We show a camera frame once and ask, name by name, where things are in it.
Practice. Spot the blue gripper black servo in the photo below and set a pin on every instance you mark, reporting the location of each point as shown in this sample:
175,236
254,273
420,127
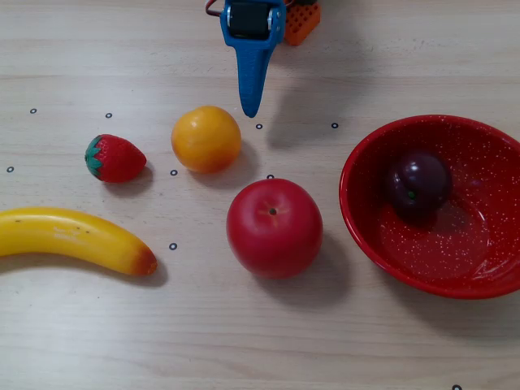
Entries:
250,21

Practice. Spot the dark purple toy plum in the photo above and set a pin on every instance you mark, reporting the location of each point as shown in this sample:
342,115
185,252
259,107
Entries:
422,178

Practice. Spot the red speckled bowl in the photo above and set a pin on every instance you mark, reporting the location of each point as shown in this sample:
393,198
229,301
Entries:
426,256

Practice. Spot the orange toy fruit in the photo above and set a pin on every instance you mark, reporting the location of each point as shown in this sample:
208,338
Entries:
206,140

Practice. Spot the red toy strawberry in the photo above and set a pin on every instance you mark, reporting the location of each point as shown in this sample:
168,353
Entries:
118,160

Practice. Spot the red toy apple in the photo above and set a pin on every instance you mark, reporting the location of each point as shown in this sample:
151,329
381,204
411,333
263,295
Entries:
274,231

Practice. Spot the yellow toy banana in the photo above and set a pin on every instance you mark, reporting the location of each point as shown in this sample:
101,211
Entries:
81,235

